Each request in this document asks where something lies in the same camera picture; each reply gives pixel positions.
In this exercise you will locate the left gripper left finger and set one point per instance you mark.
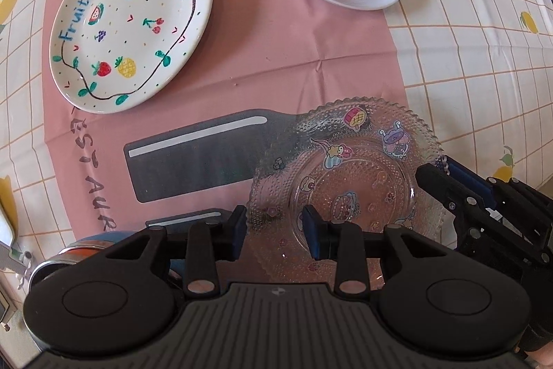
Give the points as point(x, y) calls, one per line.
point(208, 243)

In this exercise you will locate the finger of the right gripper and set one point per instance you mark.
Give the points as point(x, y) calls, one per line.
point(492, 193)
point(470, 198)

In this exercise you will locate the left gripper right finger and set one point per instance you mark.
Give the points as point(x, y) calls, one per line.
point(342, 243)

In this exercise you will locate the clear glass sticker plate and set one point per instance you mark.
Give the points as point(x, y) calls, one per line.
point(354, 160)

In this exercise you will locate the stainless steel bowl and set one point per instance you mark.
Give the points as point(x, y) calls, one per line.
point(136, 265)

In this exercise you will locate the checked lemon tablecloth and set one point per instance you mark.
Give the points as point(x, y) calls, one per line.
point(479, 72)

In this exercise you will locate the white fruity painted plate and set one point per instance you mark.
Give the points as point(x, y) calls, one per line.
point(107, 56)

